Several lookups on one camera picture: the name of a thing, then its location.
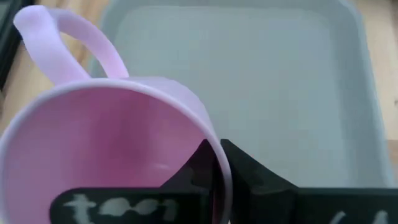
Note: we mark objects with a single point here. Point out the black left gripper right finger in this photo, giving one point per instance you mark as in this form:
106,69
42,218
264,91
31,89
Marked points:
264,199

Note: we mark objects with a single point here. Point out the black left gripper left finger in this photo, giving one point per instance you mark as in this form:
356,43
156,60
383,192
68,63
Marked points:
140,205

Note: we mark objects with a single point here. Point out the grey plastic tray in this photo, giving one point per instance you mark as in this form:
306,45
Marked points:
264,93

